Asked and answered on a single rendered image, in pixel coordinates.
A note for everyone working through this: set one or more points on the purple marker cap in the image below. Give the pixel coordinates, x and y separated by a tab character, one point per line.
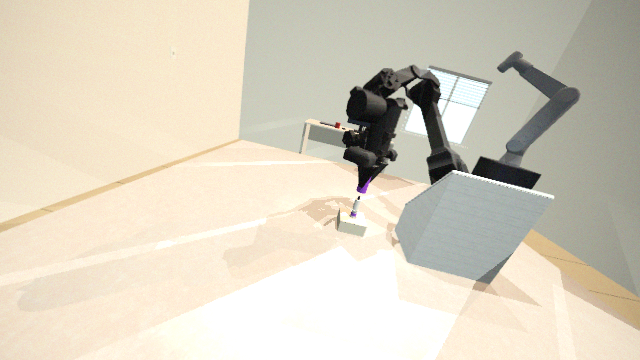
364	189

